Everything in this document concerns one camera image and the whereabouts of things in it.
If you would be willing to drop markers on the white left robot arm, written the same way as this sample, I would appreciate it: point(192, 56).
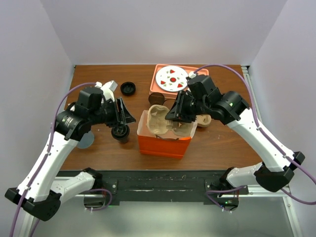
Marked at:
point(37, 194)

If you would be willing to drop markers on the beige pulp cup carrier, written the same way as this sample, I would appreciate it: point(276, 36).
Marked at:
point(203, 121)

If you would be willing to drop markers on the pink serving tray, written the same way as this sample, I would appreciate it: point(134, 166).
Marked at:
point(154, 86)

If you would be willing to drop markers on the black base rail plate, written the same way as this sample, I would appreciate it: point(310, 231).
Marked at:
point(155, 186)

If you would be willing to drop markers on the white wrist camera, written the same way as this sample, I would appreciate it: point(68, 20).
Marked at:
point(192, 74)
point(108, 89)

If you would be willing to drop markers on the wrapped white straw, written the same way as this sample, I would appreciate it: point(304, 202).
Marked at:
point(70, 106)

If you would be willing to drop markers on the orange paper bag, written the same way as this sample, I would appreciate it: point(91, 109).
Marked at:
point(168, 145)

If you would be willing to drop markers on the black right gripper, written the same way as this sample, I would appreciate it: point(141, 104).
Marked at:
point(177, 112)

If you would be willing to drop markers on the white watermelon pattern plate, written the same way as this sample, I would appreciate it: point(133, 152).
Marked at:
point(171, 78)

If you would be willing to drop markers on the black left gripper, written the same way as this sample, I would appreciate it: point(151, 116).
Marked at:
point(123, 116)

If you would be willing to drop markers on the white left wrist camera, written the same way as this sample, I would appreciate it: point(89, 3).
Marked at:
point(108, 89)

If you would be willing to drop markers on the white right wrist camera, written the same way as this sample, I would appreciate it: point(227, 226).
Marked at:
point(192, 74)

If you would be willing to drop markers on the light blue straw cup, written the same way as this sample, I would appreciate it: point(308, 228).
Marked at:
point(86, 141)

